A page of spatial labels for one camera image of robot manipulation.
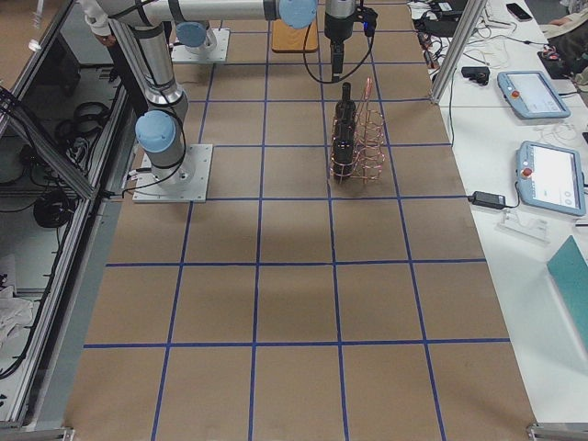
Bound dark wine bottle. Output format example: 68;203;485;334
332;135;355;183
334;82;356;137

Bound clear acrylic stand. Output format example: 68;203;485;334
497;209;549;243

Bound black power adapter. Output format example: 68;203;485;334
468;191;506;210

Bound black handheld device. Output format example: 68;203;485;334
461;66;490;86

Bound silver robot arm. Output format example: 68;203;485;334
175;20;217;53
77;1;378;108

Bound copper wire bottle basket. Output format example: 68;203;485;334
330;77;385;182

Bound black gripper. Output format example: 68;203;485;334
324;0;378;82

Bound teach pendant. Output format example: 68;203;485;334
497;71;571;119
515;141;586;216

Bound far teach pendant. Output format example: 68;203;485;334
497;71;571;119

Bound near teach pendant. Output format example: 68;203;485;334
515;141;586;216

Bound aluminium frame post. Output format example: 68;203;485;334
430;0;486;104

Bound teal folder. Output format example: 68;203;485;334
547;236;587;351

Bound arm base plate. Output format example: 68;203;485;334
132;144;213;203
171;28;231;64

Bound black smartphone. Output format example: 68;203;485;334
505;3;533;22

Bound wooden tray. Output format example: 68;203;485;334
271;20;319;53

